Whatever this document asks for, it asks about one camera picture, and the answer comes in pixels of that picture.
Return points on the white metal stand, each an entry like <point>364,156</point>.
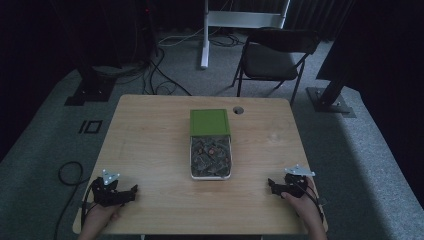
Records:
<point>233,23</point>

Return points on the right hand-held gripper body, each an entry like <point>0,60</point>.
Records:
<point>293,181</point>

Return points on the person's left hand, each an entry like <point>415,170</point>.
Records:
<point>100,218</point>

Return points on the white box with dark contents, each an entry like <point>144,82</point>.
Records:
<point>210,156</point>

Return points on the green box lid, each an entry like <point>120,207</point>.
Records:
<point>209,122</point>

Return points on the person's right hand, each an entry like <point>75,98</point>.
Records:
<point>301,203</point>

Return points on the black stand with base plate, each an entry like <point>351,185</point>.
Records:
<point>333,90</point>
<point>90,83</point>

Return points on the black folding chair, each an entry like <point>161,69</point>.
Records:
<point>271,60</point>

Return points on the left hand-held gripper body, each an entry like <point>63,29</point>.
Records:
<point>106,191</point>

